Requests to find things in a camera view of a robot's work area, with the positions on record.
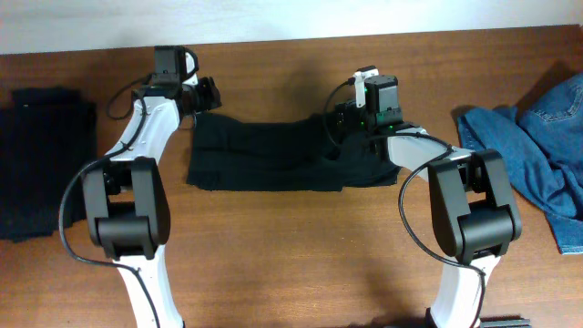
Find black t-shirt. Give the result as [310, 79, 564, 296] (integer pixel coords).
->
[186, 113, 400, 192]

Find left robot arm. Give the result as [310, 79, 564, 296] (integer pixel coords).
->
[80, 46, 220, 327]

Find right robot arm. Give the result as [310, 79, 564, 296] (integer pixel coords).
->
[340, 66, 531, 328]

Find black fabric storage container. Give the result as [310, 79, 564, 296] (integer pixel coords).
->
[1, 87, 97, 242]

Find blue denim jeans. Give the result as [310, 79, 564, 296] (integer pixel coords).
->
[456, 73, 582, 254]

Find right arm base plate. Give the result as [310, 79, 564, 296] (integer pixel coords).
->
[479, 318, 532, 328]

